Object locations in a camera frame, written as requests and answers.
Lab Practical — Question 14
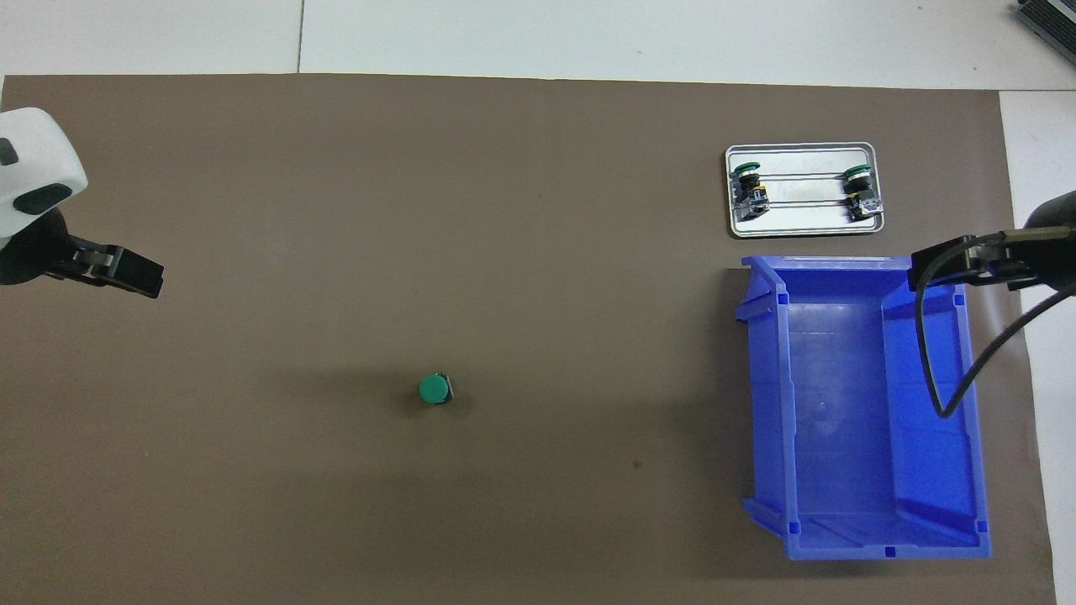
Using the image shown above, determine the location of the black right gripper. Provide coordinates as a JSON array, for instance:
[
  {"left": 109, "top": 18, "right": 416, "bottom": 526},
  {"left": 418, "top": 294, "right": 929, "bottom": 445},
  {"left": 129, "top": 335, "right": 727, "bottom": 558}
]
[{"left": 910, "top": 192, "right": 1076, "bottom": 293}]

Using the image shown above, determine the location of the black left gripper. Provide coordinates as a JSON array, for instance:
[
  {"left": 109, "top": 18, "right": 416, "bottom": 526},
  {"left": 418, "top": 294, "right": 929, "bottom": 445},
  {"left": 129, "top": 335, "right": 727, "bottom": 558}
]
[{"left": 0, "top": 210, "right": 165, "bottom": 299}]

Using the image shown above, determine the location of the green push button switch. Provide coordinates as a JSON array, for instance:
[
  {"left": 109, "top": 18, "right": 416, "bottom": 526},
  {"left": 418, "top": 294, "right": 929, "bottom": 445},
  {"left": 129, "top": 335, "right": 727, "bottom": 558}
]
[
  {"left": 731, "top": 161, "right": 772, "bottom": 218},
  {"left": 419, "top": 372, "right": 456, "bottom": 409},
  {"left": 842, "top": 165, "right": 885, "bottom": 222}
]

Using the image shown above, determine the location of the grey metal tray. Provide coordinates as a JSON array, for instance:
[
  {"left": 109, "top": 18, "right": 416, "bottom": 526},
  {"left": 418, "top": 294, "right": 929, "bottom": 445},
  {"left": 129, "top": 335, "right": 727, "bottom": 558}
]
[{"left": 725, "top": 142, "right": 886, "bottom": 237}]

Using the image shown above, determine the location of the blue plastic storage bin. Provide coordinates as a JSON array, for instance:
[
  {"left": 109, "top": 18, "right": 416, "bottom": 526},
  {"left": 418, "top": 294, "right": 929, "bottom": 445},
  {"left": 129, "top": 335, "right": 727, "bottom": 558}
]
[{"left": 736, "top": 255, "right": 993, "bottom": 562}]

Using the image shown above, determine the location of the grey ribbed device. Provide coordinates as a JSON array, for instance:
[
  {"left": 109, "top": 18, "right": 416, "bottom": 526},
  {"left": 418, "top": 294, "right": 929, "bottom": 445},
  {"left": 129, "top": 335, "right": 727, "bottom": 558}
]
[{"left": 1013, "top": 0, "right": 1076, "bottom": 43}]

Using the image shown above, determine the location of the brown table mat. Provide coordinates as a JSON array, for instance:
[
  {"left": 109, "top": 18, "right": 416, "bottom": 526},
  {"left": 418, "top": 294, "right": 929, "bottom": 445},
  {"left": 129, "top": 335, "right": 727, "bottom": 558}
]
[{"left": 0, "top": 74, "right": 1058, "bottom": 605}]

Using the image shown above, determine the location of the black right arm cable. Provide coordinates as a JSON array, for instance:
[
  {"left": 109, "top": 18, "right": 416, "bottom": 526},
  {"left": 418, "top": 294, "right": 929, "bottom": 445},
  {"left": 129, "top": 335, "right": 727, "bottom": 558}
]
[{"left": 915, "top": 227, "right": 1076, "bottom": 418}]

